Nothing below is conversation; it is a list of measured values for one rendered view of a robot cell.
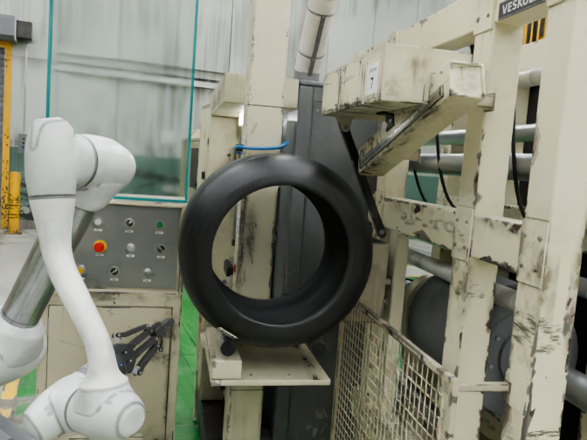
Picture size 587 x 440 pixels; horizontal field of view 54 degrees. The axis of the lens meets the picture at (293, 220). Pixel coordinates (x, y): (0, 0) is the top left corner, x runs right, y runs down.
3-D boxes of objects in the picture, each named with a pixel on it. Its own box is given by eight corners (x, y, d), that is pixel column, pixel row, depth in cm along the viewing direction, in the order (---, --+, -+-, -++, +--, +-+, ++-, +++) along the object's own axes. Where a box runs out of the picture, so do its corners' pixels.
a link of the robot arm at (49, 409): (80, 402, 142) (115, 410, 134) (26, 446, 130) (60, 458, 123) (64, 365, 139) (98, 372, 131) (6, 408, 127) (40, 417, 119)
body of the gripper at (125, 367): (87, 359, 143) (116, 337, 150) (104, 387, 145) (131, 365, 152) (104, 356, 139) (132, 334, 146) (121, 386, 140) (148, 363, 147)
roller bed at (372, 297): (328, 308, 230) (334, 234, 227) (364, 309, 233) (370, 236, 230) (343, 322, 211) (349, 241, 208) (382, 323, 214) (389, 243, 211)
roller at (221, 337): (224, 310, 206) (225, 322, 207) (212, 312, 206) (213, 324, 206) (235, 340, 172) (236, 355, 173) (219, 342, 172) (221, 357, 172)
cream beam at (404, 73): (319, 116, 206) (322, 74, 205) (385, 122, 212) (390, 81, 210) (377, 100, 147) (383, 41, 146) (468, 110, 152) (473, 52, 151)
